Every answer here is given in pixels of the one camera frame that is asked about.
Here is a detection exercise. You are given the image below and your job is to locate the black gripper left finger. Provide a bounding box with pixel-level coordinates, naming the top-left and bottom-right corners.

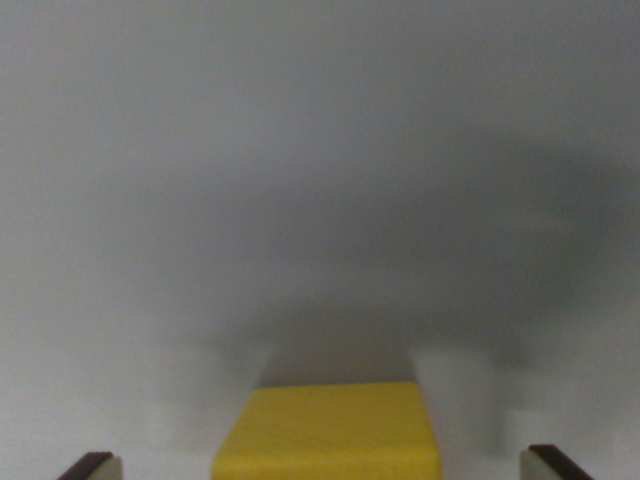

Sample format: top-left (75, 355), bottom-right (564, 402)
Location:
top-left (56, 451), bottom-right (124, 480)

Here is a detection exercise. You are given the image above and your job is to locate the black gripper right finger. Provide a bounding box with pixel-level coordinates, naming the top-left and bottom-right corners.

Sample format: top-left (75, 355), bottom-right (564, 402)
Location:
top-left (519, 444), bottom-right (596, 480)

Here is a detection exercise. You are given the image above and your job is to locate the yellow cube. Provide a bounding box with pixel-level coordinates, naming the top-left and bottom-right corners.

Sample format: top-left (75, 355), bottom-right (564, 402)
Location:
top-left (210, 381), bottom-right (444, 480)

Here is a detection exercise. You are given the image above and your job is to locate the grey plastic bin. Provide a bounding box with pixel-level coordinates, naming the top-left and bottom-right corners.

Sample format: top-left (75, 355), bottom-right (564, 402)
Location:
top-left (0, 0), bottom-right (640, 480)

